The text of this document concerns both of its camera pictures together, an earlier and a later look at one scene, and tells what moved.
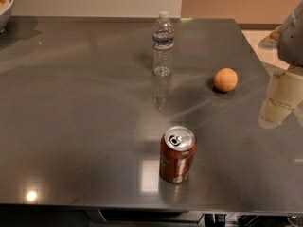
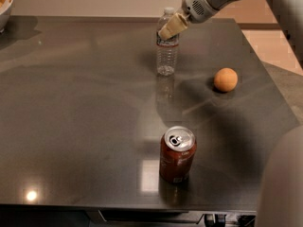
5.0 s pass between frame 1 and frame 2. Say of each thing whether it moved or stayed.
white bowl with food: stayed
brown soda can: stayed
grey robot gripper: moved
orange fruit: stayed
